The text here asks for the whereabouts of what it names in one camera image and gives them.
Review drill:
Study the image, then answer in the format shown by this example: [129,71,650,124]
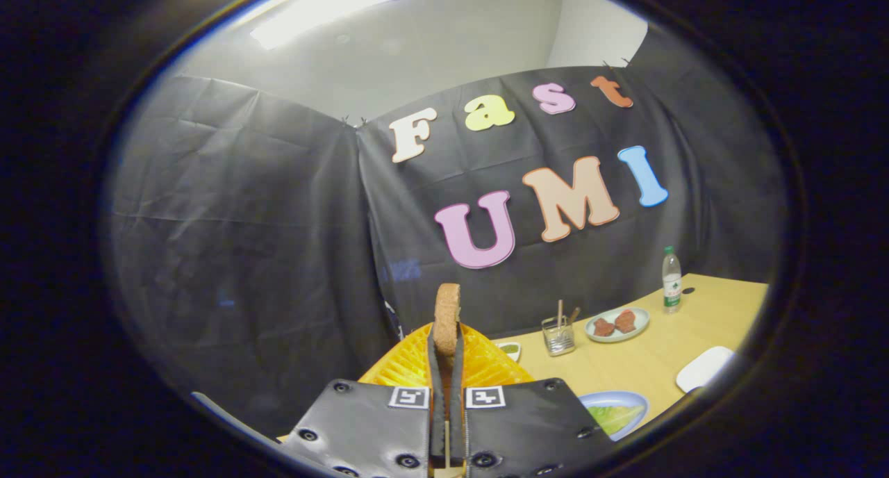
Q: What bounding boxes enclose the green round plate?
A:
[585,307,651,344]

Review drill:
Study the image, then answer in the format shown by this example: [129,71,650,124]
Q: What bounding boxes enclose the white square plate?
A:
[675,345,736,394]

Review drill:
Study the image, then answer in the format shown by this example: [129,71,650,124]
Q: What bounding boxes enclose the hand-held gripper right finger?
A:
[450,323,615,478]

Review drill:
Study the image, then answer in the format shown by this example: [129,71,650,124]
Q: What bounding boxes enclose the clear water bottle green cap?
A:
[661,246,683,315]

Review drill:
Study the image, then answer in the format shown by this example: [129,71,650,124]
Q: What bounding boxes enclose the ceiling light panel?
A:
[249,0,403,51]

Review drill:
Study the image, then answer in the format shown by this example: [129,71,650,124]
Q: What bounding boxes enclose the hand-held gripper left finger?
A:
[276,324,445,478]

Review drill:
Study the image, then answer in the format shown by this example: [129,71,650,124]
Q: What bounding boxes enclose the brown crust bread slice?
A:
[433,283,462,357]

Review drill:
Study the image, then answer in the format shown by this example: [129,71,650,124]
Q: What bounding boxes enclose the green lettuce leaf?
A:
[588,404,646,436]

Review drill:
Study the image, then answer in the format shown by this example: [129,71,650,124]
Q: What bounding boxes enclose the blue round plate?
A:
[579,390,650,442]

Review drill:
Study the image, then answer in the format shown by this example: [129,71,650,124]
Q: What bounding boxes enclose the metal mesh cup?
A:
[541,316,576,357]

